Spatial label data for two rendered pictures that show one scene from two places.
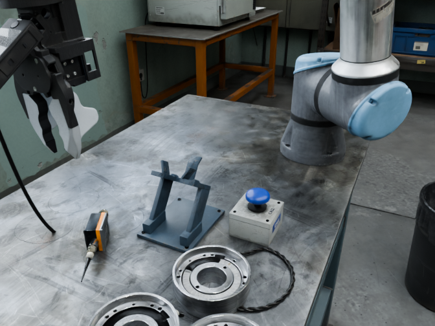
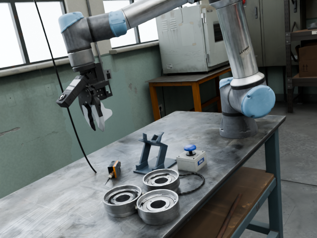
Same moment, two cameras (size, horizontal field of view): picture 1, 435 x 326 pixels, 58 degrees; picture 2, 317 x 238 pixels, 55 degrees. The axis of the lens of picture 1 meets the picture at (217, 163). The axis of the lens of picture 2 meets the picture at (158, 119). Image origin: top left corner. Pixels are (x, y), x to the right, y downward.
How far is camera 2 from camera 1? 43 cm
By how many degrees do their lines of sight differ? 18
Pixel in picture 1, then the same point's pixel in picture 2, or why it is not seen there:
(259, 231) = (190, 165)
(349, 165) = (257, 137)
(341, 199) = (244, 152)
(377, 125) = (255, 109)
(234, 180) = not seen: hidden behind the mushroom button
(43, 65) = (88, 91)
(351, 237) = (310, 207)
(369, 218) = not seen: outside the picture
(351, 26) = (231, 61)
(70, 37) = (99, 80)
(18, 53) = (79, 88)
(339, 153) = (251, 131)
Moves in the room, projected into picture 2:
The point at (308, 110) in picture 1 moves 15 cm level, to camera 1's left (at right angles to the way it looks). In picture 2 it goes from (228, 107) to (189, 111)
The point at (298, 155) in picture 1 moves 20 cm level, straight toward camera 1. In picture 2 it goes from (226, 133) to (213, 154)
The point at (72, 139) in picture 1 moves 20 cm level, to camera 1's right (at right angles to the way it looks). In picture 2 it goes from (100, 122) to (163, 116)
